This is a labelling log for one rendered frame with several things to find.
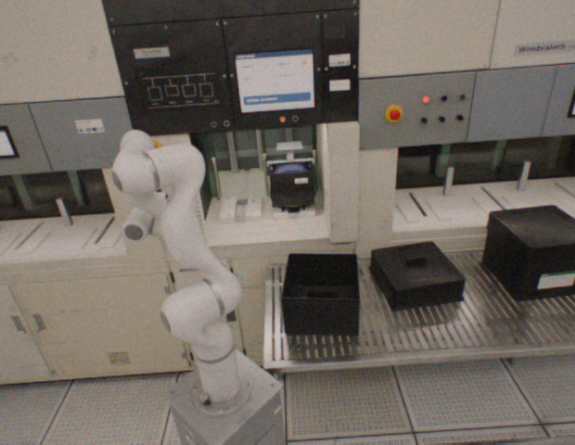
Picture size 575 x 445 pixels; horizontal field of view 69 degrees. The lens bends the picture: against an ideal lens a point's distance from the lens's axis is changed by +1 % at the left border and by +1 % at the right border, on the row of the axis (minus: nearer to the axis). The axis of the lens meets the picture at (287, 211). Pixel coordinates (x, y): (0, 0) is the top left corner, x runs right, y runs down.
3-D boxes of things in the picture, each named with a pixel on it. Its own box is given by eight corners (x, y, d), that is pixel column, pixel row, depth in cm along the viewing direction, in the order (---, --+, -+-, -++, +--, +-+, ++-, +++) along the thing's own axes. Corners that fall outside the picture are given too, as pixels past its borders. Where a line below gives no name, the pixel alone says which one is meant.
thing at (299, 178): (269, 214, 205) (263, 155, 190) (269, 197, 223) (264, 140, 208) (318, 210, 205) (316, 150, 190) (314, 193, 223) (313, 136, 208)
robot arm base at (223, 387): (217, 427, 122) (208, 385, 113) (181, 391, 133) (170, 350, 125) (264, 386, 133) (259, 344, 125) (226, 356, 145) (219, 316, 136)
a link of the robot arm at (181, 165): (186, 322, 120) (234, 297, 128) (204, 336, 110) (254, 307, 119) (129, 154, 107) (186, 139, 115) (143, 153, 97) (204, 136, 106)
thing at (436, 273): (392, 311, 159) (394, 285, 153) (367, 267, 185) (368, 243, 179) (465, 300, 162) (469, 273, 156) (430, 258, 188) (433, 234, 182)
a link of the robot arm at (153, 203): (180, 168, 128) (175, 224, 151) (127, 156, 126) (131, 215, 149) (172, 189, 123) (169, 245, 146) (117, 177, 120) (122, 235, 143)
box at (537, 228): (516, 303, 159) (530, 248, 147) (479, 260, 184) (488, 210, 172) (587, 295, 161) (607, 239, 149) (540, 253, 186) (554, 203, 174)
